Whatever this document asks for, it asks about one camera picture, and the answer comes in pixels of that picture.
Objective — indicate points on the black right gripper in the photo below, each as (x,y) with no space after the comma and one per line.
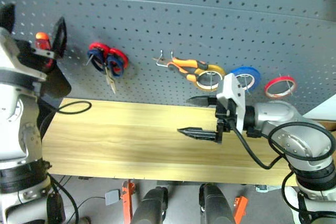
(223,111)

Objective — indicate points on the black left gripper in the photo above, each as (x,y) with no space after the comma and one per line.
(26,48)

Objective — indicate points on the orange and black pliers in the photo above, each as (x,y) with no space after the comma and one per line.
(183,64)

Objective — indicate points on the red tape roll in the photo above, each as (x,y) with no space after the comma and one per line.
(266,89)

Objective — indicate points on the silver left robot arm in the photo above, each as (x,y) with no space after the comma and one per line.
(15,134)

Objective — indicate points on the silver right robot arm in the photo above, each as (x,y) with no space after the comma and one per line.
(275,115)

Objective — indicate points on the silver pegboard hook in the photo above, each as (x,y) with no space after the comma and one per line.
(160,63)
(210,79)
(246,83)
(288,86)

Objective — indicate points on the yellow tape roll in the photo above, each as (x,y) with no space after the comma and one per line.
(219,69)

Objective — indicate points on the blue tape roll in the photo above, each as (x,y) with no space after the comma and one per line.
(253,73)

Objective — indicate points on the dark rounded shape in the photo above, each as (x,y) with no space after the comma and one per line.
(215,205)
(149,208)

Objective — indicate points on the grey metal pegboard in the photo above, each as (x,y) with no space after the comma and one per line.
(168,24)

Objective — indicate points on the orange floor clamp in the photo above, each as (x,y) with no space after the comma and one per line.
(128,197)
(241,208)

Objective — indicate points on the grey foot pedal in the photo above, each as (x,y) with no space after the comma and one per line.
(113,197)

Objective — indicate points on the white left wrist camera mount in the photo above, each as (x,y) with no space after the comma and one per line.
(8,56)

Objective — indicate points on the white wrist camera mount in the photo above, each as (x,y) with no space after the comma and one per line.
(231,90)
(8,56)

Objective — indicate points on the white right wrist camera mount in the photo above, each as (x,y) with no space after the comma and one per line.
(231,90)

